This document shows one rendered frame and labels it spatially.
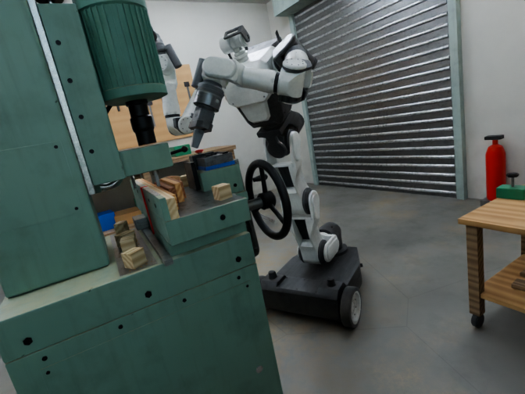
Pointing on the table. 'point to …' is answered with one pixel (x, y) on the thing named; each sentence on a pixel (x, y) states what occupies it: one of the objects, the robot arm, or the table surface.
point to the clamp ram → (192, 175)
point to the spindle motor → (123, 50)
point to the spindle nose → (141, 121)
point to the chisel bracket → (146, 159)
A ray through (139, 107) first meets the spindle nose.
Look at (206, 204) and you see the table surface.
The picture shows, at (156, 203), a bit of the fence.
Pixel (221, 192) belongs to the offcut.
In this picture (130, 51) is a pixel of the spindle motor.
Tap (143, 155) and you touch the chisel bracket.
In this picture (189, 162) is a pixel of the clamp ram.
